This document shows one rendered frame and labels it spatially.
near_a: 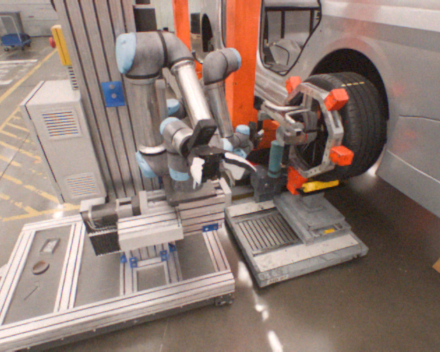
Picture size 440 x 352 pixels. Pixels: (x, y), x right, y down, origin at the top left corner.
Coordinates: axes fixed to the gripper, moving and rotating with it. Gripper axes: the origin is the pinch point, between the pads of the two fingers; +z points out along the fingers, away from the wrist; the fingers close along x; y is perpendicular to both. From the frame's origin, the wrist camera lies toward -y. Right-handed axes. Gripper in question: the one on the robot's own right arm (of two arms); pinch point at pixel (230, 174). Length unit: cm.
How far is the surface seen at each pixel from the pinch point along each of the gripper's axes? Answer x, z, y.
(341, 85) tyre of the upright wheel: -103, -52, -6
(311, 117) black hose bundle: -84, -50, 10
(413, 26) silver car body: -106, -29, -36
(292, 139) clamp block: -75, -51, 21
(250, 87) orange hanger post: -90, -111, 10
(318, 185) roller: -110, -50, 57
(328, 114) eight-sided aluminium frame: -93, -47, 7
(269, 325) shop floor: -55, -14, 117
